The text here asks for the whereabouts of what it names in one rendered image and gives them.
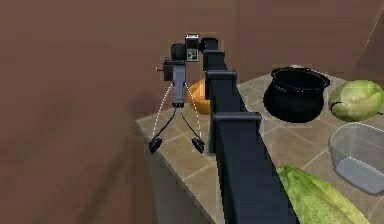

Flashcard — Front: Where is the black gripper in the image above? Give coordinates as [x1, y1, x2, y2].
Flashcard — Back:
[148, 42, 206, 155]

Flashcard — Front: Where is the beige tiled kitchen counter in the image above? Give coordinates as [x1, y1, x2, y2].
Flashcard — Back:
[135, 64, 384, 224]

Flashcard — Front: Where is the black round pot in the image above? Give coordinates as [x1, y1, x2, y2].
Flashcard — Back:
[262, 66, 331, 124]

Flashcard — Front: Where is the green leafy lettuce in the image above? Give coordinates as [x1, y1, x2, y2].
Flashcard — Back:
[275, 164, 372, 224]

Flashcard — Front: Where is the green round cabbage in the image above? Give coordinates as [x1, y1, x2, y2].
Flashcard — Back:
[328, 79, 384, 122]

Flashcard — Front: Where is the clear grey glass bowl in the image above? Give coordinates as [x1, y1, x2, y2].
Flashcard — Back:
[328, 122, 384, 195]

